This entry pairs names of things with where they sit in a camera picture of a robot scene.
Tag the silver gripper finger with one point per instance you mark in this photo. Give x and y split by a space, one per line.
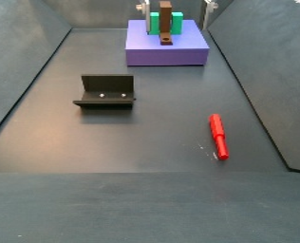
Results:
210 7
144 7

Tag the red peg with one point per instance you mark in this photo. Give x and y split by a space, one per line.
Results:
218 136

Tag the purple base board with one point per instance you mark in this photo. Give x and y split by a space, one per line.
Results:
145 51

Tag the green block left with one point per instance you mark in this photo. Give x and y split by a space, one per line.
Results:
154 23

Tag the green block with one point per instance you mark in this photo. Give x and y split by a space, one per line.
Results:
154 23
177 23

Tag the green block right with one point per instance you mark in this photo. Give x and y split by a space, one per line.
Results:
177 23

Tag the black angle holder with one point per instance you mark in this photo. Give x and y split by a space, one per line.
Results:
107 90

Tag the brown L-shaped bracket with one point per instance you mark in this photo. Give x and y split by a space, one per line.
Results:
165 17

